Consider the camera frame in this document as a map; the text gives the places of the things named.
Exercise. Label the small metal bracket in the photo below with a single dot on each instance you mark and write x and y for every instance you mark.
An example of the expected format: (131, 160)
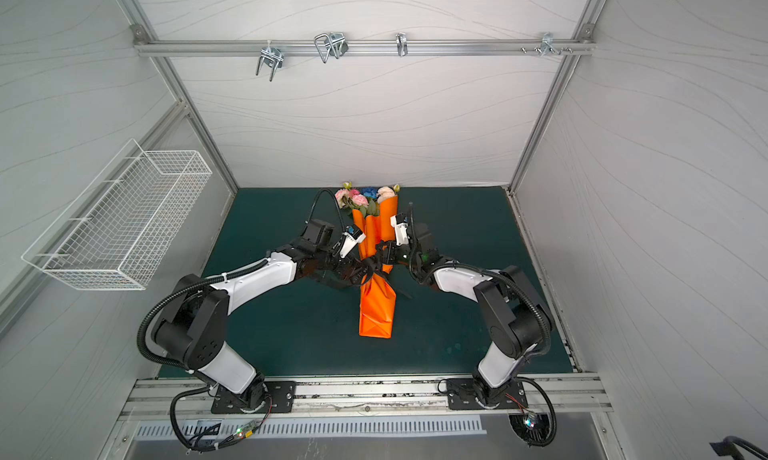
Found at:
(401, 45)

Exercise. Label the right metal bolt clamp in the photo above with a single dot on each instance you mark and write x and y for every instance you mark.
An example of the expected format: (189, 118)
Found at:
(547, 47)

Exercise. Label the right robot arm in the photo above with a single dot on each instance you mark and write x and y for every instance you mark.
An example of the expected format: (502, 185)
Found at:
(517, 320)

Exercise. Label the pink fake flower spray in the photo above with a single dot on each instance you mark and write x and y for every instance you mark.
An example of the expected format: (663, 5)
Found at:
(346, 197)

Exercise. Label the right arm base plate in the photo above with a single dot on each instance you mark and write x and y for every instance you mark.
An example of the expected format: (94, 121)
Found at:
(465, 394)

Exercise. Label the middle metal u-bolt clamp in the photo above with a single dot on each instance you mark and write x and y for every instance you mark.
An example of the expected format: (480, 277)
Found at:
(331, 45)

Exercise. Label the aluminium front rail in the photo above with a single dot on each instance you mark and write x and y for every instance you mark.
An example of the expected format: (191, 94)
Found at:
(369, 396)

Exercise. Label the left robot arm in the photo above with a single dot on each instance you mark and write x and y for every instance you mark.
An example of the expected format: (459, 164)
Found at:
(188, 328)

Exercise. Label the peach fake flower spray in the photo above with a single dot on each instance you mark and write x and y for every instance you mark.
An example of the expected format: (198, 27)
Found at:
(387, 192)

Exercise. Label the orange wrapping paper sheet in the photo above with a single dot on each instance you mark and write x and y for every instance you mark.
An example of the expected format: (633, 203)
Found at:
(377, 297)

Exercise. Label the white vent grille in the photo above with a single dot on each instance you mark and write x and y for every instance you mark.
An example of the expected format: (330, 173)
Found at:
(327, 427)

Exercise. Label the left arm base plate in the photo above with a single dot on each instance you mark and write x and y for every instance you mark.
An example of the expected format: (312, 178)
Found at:
(277, 395)

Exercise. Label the metal u-bolt clamp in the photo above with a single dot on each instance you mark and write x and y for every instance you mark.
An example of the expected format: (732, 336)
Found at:
(331, 45)
(270, 60)

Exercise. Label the blue fake rose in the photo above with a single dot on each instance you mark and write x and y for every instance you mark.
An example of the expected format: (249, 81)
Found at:
(370, 193)

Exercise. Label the aluminium top crossbar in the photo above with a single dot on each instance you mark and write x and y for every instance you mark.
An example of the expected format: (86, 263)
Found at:
(357, 48)

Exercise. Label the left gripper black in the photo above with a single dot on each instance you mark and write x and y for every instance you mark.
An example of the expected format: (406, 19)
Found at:
(347, 269)

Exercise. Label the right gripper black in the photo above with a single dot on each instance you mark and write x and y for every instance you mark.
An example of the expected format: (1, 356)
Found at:
(411, 262)

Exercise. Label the left metal u-bolt clamp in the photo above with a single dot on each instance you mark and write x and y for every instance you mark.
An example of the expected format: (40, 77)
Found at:
(270, 60)

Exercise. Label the white wire basket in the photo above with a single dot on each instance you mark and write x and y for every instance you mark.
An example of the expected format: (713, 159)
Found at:
(115, 233)

